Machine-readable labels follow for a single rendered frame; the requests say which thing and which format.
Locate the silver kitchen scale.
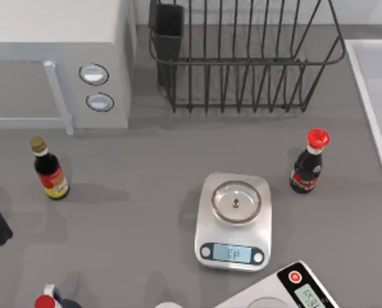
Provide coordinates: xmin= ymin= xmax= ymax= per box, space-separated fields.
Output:
xmin=194 ymin=172 xmax=273 ymax=272

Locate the round microwave knob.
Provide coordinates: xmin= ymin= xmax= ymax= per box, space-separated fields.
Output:
xmin=78 ymin=62 xmax=110 ymax=87
xmin=85 ymin=92 xmax=115 ymax=113

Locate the dark bottle with red cap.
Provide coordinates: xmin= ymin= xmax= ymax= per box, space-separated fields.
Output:
xmin=289 ymin=128 xmax=331 ymax=194

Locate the black cutlery holder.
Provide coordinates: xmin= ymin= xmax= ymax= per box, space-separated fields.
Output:
xmin=148 ymin=0 xmax=185 ymax=62

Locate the dark bottle with gold cap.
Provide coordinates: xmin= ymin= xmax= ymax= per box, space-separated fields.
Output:
xmin=29 ymin=135 xmax=71 ymax=201

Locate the silver scale with black panel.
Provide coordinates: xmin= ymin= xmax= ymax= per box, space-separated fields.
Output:
xmin=213 ymin=260 xmax=342 ymax=308

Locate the pale microwave oven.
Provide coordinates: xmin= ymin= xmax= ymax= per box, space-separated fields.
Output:
xmin=0 ymin=0 xmax=137 ymax=131

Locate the black wire dish rack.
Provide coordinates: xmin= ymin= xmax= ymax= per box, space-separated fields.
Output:
xmin=147 ymin=0 xmax=346 ymax=114

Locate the microwave door handle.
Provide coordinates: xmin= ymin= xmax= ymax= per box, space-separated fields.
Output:
xmin=42 ymin=60 xmax=74 ymax=135

